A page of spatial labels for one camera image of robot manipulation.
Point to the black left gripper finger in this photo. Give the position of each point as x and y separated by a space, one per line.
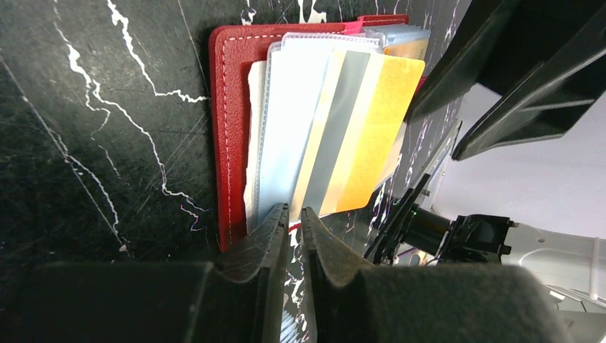
548 66
465 58

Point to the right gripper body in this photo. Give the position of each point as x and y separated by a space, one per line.
408 223

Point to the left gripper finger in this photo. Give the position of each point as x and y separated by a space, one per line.
237 298
357 301

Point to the red leather card holder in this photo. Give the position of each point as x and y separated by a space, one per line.
232 51

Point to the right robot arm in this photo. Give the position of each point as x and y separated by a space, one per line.
571 268

